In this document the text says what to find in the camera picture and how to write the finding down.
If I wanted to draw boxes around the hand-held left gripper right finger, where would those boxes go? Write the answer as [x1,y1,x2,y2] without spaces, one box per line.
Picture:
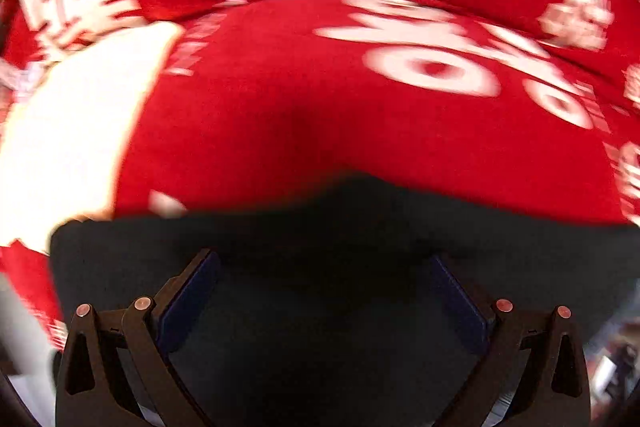
[429,254,592,427]

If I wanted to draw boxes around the black pants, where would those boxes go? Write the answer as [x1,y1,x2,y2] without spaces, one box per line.
[50,173,640,427]

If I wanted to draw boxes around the cream white cloth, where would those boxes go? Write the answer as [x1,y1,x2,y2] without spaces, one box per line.
[0,22,182,254]

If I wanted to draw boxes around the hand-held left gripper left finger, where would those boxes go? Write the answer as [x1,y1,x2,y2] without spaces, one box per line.
[54,248,221,427]

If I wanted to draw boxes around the red printed sofa seat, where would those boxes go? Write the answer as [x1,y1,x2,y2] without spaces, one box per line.
[0,0,640,350]

